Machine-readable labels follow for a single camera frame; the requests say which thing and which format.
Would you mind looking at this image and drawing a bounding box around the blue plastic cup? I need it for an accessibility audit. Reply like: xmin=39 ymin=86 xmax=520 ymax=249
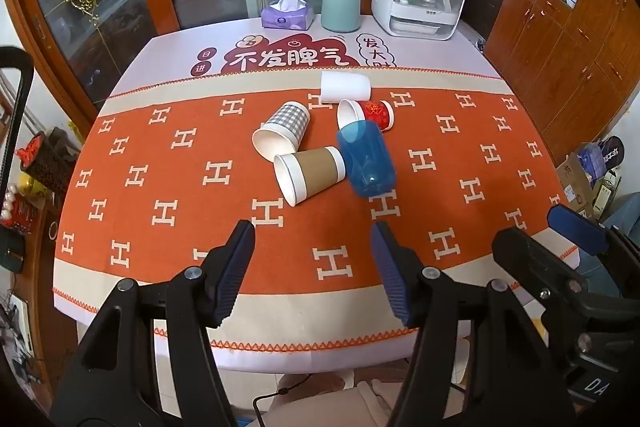
xmin=335 ymin=120 xmax=397 ymax=198

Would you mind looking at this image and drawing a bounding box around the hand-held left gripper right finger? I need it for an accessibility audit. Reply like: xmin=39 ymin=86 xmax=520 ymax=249
xmin=370 ymin=221 xmax=551 ymax=427

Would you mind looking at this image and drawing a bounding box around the dark basket with red ornament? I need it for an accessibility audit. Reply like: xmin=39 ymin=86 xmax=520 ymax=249
xmin=19 ymin=128 xmax=82 ymax=194

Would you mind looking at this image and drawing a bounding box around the purple tissue box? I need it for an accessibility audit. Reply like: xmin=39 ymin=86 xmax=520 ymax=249
xmin=260 ymin=0 xmax=315 ymax=32

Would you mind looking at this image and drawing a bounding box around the red printed paper cup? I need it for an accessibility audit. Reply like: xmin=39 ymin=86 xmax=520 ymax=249
xmin=336 ymin=99 xmax=396 ymax=135

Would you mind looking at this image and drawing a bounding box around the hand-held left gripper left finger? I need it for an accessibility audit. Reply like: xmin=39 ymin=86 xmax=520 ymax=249
xmin=50 ymin=219 xmax=257 ymax=427

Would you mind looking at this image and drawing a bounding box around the grey checkered paper cup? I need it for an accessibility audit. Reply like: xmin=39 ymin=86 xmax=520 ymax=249
xmin=251 ymin=102 xmax=311 ymax=161

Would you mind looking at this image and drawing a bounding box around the wooden cabinet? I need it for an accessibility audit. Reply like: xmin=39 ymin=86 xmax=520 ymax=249
xmin=484 ymin=0 xmax=640 ymax=160

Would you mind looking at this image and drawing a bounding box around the teal canister with brown lid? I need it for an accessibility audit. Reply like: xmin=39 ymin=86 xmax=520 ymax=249
xmin=320 ymin=0 xmax=362 ymax=34

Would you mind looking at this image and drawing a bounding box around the blue package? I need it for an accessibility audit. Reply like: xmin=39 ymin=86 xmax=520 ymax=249
xmin=575 ymin=142 xmax=609 ymax=182

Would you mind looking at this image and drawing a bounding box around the brown sleeve paper cup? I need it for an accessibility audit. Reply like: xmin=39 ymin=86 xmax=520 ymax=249
xmin=273 ymin=146 xmax=347 ymax=208

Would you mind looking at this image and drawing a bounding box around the white countertop appliance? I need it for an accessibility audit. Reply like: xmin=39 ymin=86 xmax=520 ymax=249
xmin=370 ymin=0 xmax=469 ymax=40

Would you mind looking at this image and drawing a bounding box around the black metal frame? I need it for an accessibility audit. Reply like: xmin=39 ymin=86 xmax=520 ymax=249
xmin=0 ymin=47 xmax=34 ymax=220

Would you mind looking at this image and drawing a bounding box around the plain white paper cup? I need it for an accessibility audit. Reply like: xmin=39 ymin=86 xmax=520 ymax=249
xmin=319 ymin=71 xmax=373 ymax=104

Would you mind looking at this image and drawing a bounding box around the glass cabinet door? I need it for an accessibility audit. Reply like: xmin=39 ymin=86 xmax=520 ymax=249
xmin=10 ymin=0 xmax=181 ymax=108

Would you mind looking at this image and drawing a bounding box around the orange patterned tablecloth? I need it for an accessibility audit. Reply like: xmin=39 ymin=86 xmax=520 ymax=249
xmin=52 ymin=14 xmax=582 ymax=375

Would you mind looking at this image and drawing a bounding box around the black cable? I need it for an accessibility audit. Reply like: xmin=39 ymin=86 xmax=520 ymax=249
xmin=252 ymin=371 xmax=352 ymax=427

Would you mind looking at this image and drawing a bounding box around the cardboard box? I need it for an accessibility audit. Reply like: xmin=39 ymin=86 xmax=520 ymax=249
xmin=556 ymin=153 xmax=600 ymax=214

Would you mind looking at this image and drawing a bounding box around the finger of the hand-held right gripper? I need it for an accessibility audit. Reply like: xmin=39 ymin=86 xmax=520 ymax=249
xmin=492 ymin=227 xmax=589 ymax=309
xmin=547 ymin=205 xmax=640 ymax=289

